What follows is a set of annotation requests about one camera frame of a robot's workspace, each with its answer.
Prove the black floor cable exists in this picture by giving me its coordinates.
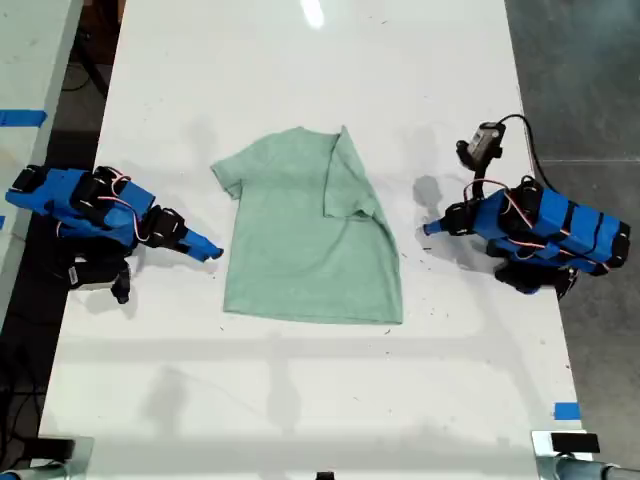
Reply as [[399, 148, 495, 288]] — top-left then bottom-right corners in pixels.
[[63, 27, 110, 97]]

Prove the gripper camera stalk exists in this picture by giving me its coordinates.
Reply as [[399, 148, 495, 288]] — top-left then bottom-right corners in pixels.
[[468, 164, 490, 202], [110, 268, 133, 306]]

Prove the square blue tape piece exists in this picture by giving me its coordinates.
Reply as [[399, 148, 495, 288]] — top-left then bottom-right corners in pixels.
[[553, 400, 583, 422]]

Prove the long blue tape strip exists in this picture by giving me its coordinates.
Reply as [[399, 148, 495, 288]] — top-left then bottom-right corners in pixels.
[[0, 108, 49, 128]]

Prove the grey pipe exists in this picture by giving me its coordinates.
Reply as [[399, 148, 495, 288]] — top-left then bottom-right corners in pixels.
[[553, 455, 640, 480]]

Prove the metal table clamp bracket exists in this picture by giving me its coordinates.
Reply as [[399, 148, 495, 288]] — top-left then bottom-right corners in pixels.
[[28, 434, 95, 480], [530, 428, 602, 480]]

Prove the pale green T-shirt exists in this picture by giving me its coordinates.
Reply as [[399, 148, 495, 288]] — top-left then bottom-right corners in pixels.
[[208, 124, 404, 326]]

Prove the gripper camera cable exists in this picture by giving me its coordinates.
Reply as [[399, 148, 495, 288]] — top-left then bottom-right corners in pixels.
[[499, 113, 554, 192]]

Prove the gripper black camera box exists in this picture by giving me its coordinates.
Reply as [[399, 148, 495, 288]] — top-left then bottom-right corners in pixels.
[[64, 257, 119, 294], [455, 120, 507, 174]]

